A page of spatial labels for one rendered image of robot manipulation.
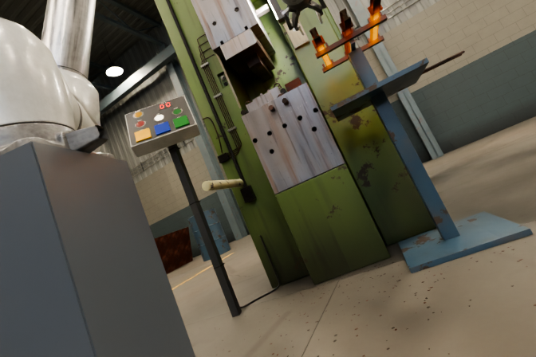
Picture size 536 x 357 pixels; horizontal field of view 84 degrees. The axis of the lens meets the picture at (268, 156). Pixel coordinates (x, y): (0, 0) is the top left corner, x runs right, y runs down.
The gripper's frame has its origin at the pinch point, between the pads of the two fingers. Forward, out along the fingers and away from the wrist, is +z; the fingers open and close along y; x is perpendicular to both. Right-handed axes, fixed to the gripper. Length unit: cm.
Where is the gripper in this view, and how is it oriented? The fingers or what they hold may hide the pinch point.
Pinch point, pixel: (309, 22)
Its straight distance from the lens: 117.4
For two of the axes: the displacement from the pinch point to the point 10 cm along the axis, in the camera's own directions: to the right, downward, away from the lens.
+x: -4.0, -9.0, 1.6
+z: 3.4, 0.2, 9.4
